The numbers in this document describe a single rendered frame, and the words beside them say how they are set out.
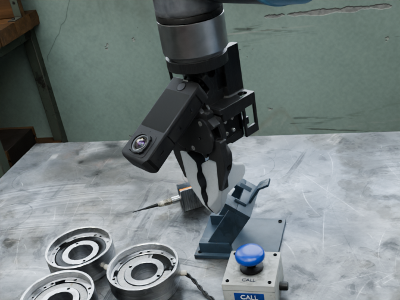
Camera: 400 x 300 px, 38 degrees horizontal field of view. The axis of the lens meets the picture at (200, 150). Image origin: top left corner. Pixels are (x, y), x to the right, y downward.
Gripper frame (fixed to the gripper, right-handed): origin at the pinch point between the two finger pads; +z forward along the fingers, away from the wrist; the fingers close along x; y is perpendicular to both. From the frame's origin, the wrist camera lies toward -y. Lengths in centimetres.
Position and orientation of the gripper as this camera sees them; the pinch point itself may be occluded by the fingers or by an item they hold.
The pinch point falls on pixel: (209, 206)
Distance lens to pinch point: 73.7
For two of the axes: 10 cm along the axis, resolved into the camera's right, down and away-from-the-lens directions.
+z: 1.6, 8.7, 4.6
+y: 7.0, -4.3, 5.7
